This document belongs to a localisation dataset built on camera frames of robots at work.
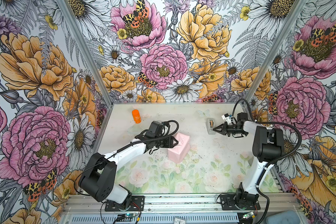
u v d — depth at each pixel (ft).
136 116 3.41
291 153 1.61
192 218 2.13
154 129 2.23
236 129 2.79
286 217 2.22
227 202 2.42
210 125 3.36
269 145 1.83
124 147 1.73
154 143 2.21
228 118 3.09
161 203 2.49
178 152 2.61
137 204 2.42
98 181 1.41
